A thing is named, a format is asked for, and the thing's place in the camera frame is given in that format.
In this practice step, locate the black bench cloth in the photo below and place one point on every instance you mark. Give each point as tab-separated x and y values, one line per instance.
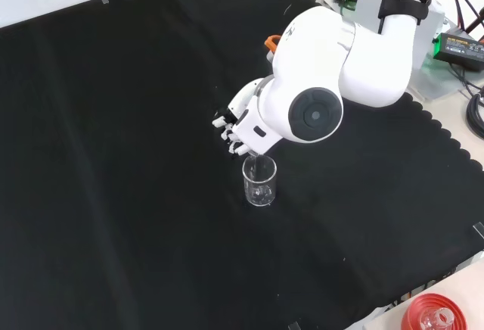
113	175

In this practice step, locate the tall clear glass beaker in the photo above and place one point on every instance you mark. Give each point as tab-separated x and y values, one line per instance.
261	193

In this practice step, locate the pale board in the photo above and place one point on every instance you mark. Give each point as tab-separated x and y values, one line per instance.
368	8

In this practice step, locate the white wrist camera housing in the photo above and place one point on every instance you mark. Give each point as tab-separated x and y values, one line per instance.
251	131

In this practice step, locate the small clear glass flask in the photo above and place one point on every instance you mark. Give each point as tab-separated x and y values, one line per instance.
438	318

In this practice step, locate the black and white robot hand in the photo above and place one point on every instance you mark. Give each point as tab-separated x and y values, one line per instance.
242	99

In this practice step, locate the red ribbed round dish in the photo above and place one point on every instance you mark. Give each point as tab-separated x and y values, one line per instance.
416	307

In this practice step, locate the black power adapter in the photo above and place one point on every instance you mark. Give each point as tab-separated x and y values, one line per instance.
461	48

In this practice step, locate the grey metal base plate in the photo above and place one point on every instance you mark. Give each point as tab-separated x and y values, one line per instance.
442	84

